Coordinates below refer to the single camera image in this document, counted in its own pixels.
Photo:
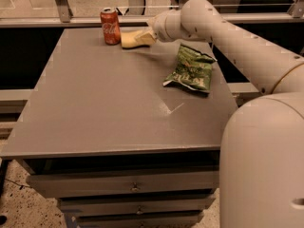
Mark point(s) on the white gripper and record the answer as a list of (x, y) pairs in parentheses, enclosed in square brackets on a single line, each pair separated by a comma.
[(163, 27)]

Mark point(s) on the yellow sponge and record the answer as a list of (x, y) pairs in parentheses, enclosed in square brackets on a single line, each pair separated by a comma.
[(128, 40)]

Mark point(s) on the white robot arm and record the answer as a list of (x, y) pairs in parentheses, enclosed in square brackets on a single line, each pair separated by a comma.
[(261, 180)]

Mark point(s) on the red coke can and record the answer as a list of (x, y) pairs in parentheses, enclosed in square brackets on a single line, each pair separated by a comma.
[(110, 26)]

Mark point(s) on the green chip bag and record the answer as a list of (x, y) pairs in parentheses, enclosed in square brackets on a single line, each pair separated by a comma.
[(193, 70)]

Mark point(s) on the grey metal railing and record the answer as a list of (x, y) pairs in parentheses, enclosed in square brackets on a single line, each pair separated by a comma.
[(85, 13)]

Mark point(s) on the upper drawer with knob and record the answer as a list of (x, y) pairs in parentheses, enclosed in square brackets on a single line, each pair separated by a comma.
[(126, 182)]

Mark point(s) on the drawer with knob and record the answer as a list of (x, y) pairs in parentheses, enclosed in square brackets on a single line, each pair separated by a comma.
[(126, 182), (137, 204)]

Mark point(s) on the bottom drawer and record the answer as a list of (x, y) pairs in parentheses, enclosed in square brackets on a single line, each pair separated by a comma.
[(141, 221)]

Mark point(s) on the middle drawer with knob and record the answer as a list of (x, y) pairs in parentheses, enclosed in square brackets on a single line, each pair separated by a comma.
[(137, 204)]

